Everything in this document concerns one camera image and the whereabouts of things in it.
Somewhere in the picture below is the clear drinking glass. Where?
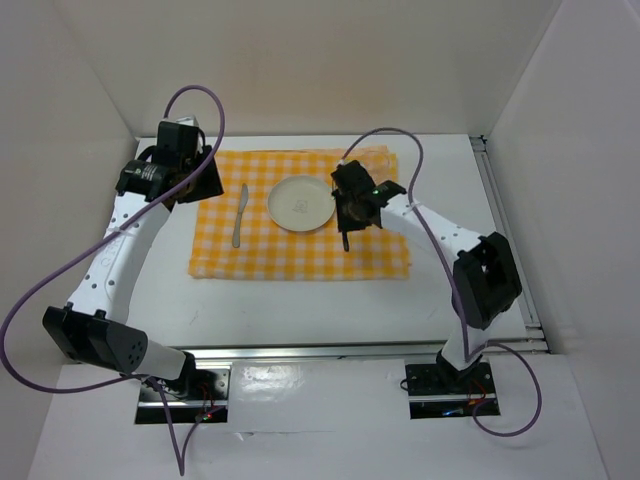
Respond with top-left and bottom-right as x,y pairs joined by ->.
363,152 -> 392,184

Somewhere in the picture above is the silver table knife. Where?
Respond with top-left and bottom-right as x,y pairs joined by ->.
232,184 -> 249,248

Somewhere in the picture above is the yellow white checkered cloth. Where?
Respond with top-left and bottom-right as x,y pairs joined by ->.
188,149 -> 410,281

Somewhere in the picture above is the aluminium right side rail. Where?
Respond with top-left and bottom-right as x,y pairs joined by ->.
469,136 -> 550,354

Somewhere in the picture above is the aluminium front rail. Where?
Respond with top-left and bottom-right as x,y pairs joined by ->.
159,340 -> 551,364

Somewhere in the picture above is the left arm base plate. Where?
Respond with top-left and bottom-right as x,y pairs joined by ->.
134,364 -> 231,425

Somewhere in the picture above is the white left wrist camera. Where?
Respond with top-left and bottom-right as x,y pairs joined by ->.
175,115 -> 199,128

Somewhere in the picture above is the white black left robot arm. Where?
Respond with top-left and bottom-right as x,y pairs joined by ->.
43,116 -> 212,399

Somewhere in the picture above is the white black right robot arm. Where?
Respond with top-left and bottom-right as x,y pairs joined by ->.
188,146 -> 522,392

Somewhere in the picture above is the cream round plate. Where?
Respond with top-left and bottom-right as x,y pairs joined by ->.
267,175 -> 335,233

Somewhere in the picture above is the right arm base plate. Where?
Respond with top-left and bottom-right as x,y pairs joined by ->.
400,362 -> 500,420

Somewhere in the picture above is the aluminium rail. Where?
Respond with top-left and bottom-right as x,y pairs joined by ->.
469,136 -> 550,354
159,340 -> 551,364

